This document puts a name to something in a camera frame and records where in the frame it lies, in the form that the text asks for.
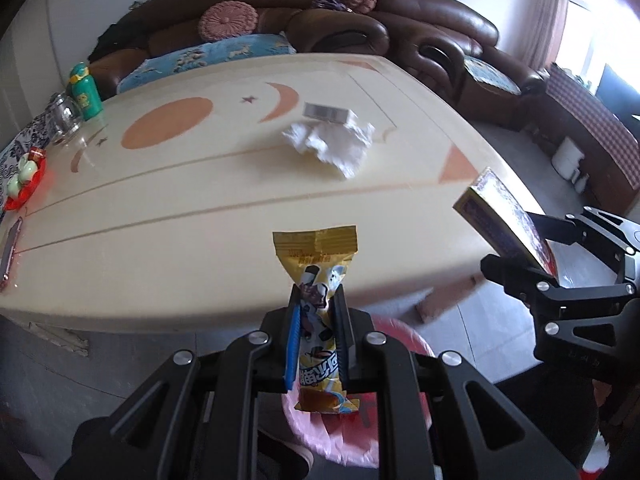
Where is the red plastic plate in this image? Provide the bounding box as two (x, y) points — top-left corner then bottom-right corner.
(4, 147), (47, 211)

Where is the green water bottle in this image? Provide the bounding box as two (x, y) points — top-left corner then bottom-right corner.
(68, 62), (104, 121)

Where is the black clothing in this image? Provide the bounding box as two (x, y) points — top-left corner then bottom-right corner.
(88, 9), (151, 64)

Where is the pink curtain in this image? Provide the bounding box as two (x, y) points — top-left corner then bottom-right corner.
(529, 0), (571, 69)

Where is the crumpled white tissue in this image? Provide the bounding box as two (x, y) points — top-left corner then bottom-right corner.
(282, 119), (376, 180)

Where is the white cylindrical appliance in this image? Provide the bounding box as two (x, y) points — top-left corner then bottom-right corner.
(552, 137), (584, 181)

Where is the blue printed sofa cover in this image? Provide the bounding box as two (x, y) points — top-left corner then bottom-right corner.
(117, 33), (297, 95)

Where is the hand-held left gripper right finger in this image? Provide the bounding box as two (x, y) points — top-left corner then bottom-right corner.
(333, 284), (566, 480)

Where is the beige coffee table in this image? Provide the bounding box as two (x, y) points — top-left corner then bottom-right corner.
(0, 52), (549, 351)

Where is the floral patterned blanket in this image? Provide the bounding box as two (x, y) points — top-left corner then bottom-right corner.
(0, 104), (57, 162)

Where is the red patterned small box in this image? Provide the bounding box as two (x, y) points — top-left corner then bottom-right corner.
(452, 167), (559, 276)

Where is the blue lace armchair cover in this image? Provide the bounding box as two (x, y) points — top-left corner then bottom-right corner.
(462, 57), (521, 96)

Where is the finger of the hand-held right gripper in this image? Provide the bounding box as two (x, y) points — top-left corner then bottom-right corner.
(480, 254), (640, 376)
(527, 206), (640, 261)

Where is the white barcode box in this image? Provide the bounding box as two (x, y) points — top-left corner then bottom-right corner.
(303, 101), (359, 125)

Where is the window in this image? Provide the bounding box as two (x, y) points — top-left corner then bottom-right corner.
(564, 0), (640, 92)

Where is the pink lined trash bin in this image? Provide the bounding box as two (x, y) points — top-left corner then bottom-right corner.
(280, 314), (436, 469)

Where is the clear glass jar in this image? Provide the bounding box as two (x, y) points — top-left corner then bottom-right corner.
(49, 92), (85, 144)

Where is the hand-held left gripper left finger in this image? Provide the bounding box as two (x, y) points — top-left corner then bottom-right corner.
(100, 284), (304, 480)

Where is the brown leather armchair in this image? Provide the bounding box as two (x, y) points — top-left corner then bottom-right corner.
(372, 0), (546, 132)

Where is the red checked cloth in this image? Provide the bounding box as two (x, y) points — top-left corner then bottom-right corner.
(544, 62), (640, 162)

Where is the black television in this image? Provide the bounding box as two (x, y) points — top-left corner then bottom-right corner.
(597, 62), (640, 122)

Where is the pink smartphone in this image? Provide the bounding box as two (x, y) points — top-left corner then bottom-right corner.
(0, 217), (24, 294)

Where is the yellow snack wrapper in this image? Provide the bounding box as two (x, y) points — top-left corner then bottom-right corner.
(272, 224), (362, 414)

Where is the wooden television cabinet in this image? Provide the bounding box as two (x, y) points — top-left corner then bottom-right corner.
(524, 94), (640, 222)

